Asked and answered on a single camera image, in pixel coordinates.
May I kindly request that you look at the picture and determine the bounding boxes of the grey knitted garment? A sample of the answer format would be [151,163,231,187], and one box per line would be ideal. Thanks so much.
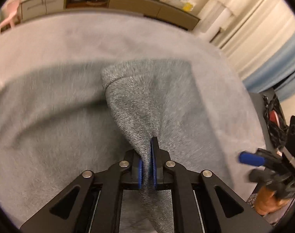
[0,59,233,232]

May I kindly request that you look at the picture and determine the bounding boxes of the person's right hand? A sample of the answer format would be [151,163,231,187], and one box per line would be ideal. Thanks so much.
[254,187,290,216]

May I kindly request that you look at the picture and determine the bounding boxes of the blue and white curtain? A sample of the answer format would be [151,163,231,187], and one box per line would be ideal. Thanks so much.
[193,0,295,93]

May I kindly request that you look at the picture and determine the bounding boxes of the long wooden sideboard cabinet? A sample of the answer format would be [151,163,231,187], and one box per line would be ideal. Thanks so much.
[20,0,199,30]

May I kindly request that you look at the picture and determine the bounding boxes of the pink plastic chair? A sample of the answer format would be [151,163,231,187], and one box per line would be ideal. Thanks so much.
[0,0,20,34]

